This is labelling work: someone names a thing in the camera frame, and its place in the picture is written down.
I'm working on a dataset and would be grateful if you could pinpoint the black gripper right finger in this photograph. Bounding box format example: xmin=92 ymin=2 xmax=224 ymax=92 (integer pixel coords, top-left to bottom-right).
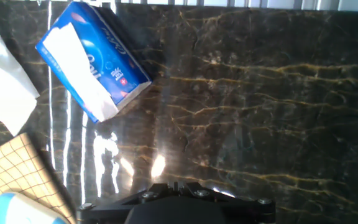
xmin=183 ymin=181 xmax=277 ymax=224

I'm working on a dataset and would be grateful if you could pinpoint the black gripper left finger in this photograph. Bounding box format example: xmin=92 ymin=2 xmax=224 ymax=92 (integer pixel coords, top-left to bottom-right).
xmin=76 ymin=182 xmax=169 ymax=224

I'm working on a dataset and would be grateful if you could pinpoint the blue and white desk lamp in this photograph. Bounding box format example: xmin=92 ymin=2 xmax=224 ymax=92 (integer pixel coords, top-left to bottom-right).
xmin=0 ymin=192 xmax=71 ymax=224

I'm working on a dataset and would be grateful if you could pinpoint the black marble table mat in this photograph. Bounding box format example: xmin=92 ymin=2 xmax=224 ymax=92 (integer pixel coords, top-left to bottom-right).
xmin=0 ymin=0 xmax=358 ymax=224

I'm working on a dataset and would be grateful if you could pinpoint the wooden grid board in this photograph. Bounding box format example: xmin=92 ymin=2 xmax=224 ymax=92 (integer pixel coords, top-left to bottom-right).
xmin=0 ymin=133 xmax=77 ymax=224

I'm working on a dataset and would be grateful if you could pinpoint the blue tissue box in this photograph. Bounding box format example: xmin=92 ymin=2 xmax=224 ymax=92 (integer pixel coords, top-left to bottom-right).
xmin=35 ymin=1 xmax=153 ymax=124

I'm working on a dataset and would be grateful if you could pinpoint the loose white tissue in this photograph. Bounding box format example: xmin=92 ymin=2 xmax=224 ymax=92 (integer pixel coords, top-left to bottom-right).
xmin=0 ymin=28 xmax=40 ymax=137

